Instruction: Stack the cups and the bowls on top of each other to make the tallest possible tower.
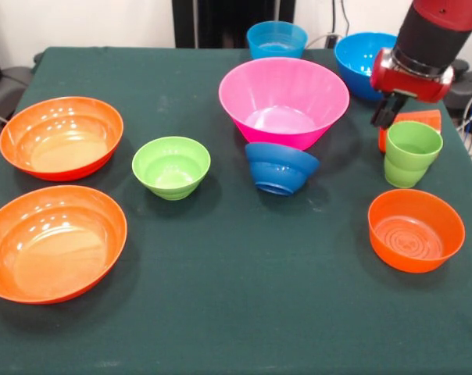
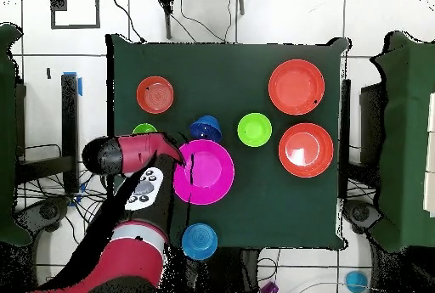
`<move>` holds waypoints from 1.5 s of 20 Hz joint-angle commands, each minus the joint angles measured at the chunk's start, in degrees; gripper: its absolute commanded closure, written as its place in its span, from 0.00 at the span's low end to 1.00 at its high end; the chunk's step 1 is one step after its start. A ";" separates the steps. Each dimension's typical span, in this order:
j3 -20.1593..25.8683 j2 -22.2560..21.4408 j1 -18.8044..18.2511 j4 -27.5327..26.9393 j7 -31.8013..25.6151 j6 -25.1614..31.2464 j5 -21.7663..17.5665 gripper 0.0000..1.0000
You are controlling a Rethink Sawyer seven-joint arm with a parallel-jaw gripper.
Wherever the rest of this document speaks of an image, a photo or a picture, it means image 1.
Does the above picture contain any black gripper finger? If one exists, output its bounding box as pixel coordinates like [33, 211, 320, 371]
[370, 97, 390, 127]
[380, 95, 407, 130]

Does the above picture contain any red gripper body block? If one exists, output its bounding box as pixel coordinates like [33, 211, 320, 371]
[370, 47, 455, 104]

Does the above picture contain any orange cup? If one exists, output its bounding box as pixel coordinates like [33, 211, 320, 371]
[377, 109, 443, 154]

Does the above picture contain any green cup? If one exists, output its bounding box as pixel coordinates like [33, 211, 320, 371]
[383, 120, 444, 188]

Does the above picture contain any large pink bowl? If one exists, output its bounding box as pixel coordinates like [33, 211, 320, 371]
[218, 56, 351, 152]

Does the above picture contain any dark blue bowl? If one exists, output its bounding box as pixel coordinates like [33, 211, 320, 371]
[245, 141, 321, 197]

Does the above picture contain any small light blue bowl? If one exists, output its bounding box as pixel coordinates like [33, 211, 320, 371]
[246, 20, 309, 61]

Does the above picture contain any large light blue bowl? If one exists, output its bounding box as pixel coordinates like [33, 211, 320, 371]
[334, 32, 399, 102]

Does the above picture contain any dark grey floor base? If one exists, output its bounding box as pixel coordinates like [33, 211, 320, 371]
[0, 52, 45, 115]
[441, 58, 472, 118]

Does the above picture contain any small orange bowl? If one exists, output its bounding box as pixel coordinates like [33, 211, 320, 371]
[367, 188, 467, 274]

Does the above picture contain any dark green tablecloth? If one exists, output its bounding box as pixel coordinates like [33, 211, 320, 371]
[0, 46, 472, 375]

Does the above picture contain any green bowl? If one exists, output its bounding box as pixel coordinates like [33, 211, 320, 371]
[131, 136, 212, 202]

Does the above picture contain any large orange bowl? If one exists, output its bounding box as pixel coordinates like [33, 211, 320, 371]
[0, 184, 128, 305]
[0, 96, 124, 182]

